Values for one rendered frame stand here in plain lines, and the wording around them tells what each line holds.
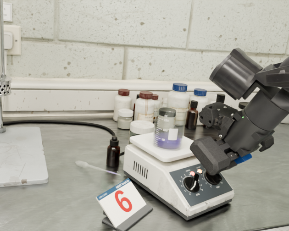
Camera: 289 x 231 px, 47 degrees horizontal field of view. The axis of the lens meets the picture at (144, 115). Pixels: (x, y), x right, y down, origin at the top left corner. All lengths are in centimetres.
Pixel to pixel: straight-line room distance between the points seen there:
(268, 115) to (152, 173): 24
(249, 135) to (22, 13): 75
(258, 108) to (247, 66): 7
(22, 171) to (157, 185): 27
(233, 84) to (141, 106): 49
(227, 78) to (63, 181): 38
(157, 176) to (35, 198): 23
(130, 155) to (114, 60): 49
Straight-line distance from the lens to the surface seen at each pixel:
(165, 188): 62
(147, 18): 113
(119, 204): 59
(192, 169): 65
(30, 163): 75
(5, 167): 74
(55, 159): 79
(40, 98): 106
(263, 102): 53
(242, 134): 56
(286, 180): 85
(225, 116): 58
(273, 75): 50
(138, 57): 114
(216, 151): 54
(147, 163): 64
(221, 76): 54
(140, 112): 99
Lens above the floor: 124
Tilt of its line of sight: 17 degrees down
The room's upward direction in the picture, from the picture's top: 6 degrees clockwise
